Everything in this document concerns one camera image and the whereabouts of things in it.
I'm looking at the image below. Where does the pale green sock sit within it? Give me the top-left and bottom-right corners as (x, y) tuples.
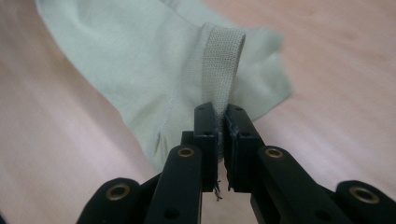
(35, 0), (293, 173)

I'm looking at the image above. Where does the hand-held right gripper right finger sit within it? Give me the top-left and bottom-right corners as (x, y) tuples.
(223, 103), (266, 193)

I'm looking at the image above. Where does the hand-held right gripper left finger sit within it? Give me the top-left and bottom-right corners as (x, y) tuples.
(180, 102), (219, 193)

